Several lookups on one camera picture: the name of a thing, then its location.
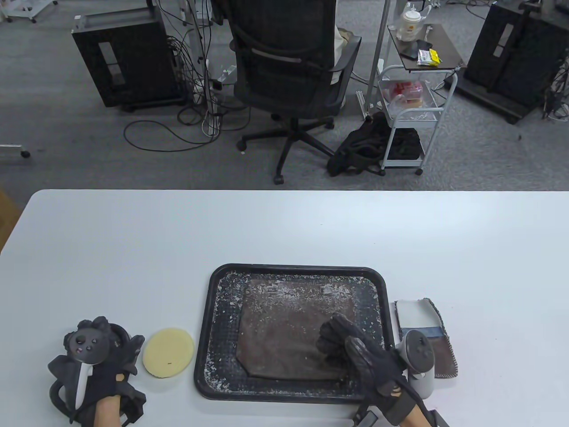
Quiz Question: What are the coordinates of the person's right hand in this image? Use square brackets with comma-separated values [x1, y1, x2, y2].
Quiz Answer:
[316, 312, 428, 425]

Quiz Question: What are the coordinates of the cluster of grey cables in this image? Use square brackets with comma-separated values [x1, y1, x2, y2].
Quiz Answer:
[541, 56, 569, 123]

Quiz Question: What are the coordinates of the black computer tower cabinet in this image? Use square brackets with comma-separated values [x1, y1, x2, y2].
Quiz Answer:
[71, 11, 187, 112]

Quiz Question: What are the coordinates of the black office chair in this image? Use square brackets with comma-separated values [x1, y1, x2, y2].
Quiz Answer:
[228, 0, 363, 185]

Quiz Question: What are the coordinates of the black looped floor cable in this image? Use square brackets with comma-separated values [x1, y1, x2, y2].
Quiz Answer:
[123, 107, 223, 153]

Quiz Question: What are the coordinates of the white wheeled frame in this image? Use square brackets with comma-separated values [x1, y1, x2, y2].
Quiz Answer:
[0, 0, 58, 24]

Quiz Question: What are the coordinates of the person's left hand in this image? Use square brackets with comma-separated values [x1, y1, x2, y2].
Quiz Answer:
[48, 316, 147, 425]

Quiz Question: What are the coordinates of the white lidded cup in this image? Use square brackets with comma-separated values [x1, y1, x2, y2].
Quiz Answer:
[399, 10, 424, 41]

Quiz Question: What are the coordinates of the black backpack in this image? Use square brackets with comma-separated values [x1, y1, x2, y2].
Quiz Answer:
[327, 111, 392, 177]

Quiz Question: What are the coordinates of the white wiping cloth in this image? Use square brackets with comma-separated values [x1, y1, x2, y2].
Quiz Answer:
[394, 298, 459, 379]

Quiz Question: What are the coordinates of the black equipment cabinet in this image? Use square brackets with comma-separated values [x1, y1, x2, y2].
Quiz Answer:
[456, 0, 569, 125]

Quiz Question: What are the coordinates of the white power strip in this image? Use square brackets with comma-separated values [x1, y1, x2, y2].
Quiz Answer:
[212, 63, 238, 86]

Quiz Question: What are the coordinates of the black printed tin lid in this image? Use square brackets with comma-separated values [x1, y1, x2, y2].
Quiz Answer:
[104, 323, 132, 350]

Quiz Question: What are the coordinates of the tangle of hanging cables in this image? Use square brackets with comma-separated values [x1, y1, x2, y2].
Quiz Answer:
[156, 0, 249, 138]

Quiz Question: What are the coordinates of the red snack package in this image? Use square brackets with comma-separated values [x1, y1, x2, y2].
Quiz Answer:
[383, 80, 425, 107]

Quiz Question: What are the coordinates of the black fabric bag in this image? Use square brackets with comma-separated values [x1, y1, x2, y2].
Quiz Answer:
[387, 128, 423, 160]

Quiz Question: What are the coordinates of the brown leather bag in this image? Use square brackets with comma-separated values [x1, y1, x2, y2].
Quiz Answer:
[236, 278, 359, 381]

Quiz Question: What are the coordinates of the person's left forearm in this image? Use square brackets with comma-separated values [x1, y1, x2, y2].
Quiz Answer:
[95, 394, 124, 427]

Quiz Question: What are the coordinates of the black and white controller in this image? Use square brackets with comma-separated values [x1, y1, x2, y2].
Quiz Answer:
[48, 327, 112, 414]
[397, 329, 436, 399]

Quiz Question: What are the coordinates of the silver metal pole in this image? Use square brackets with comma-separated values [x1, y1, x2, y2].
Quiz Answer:
[364, 0, 392, 121]

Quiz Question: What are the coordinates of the person's right forearm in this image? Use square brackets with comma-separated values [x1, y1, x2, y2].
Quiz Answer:
[401, 408, 433, 427]

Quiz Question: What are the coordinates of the white metal post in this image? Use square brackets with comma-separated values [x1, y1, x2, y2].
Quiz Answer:
[180, 0, 212, 105]

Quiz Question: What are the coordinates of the black plastic tray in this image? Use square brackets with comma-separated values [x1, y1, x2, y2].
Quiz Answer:
[194, 264, 396, 404]

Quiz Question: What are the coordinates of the white rolling cart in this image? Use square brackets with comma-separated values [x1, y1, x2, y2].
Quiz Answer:
[377, 20, 467, 176]

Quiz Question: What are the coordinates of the black hanging bag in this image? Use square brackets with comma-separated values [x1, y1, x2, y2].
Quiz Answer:
[210, 0, 232, 25]

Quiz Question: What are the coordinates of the yellow round sponge pad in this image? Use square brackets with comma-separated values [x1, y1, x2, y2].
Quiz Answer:
[142, 327, 195, 379]

